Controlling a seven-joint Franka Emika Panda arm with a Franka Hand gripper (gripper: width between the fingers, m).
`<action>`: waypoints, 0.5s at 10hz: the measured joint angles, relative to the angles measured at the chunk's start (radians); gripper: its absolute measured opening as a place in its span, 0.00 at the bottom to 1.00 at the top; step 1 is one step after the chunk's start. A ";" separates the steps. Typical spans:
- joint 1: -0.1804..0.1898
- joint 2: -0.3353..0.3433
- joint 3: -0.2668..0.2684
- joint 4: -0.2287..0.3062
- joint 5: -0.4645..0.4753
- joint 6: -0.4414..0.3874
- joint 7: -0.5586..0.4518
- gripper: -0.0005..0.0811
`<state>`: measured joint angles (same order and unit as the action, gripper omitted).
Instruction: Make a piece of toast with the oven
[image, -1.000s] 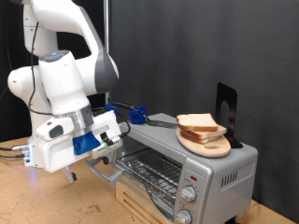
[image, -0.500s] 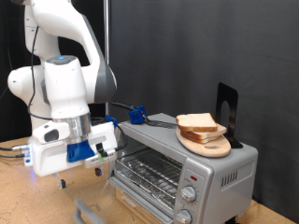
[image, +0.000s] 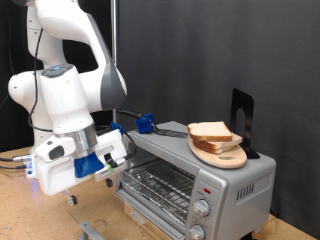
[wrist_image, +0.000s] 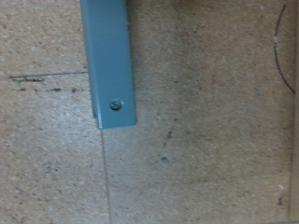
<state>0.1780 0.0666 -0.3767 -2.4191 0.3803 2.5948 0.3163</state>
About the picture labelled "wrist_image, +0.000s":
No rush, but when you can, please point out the thin black wire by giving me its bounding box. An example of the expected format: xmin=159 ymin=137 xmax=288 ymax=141
xmin=272 ymin=3 xmax=296 ymax=95

